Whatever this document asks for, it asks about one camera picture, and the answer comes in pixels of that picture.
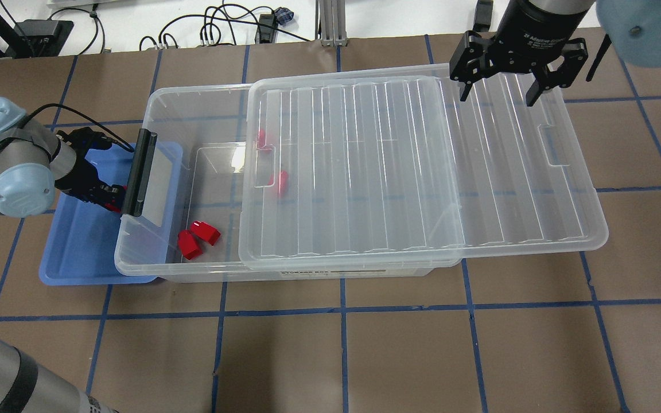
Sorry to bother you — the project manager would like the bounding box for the red block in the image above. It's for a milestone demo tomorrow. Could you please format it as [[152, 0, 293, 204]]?
[[273, 170, 289, 197], [177, 230, 204, 260], [189, 220, 221, 246], [103, 192, 125, 214]]

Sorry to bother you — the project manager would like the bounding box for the clear plastic box lid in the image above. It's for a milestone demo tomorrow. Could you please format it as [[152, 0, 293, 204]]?
[[238, 64, 609, 271]]

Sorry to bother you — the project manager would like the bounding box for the clear plastic storage box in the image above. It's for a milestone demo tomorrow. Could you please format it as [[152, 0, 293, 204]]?
[[114, 84, 433, 283]]

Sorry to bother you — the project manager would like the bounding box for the red block in box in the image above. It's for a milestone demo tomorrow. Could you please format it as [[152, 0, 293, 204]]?
[[177, 230, 204, 260], [189, 220, 221, 246], [273, 170, 289, 197]]

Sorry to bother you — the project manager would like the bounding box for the blue plastic tray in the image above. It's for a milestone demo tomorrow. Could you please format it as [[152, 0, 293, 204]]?
[[38, 143, 184, 286]]

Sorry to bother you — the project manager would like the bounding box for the black monitor stand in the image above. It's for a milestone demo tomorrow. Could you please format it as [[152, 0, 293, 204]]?
[[0, 11, 75, 59]]

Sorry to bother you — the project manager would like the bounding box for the black power adapter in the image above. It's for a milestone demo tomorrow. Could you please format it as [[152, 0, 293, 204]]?
[[255, 14, 279, 44]]

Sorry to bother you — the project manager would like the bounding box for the black box latch handle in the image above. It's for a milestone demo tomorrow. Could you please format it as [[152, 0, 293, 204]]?
[[121, 128, 157, 217]]

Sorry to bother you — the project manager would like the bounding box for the aluminium frame post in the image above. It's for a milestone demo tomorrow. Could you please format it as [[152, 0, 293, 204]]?
[[316, 1, 348, 48]]

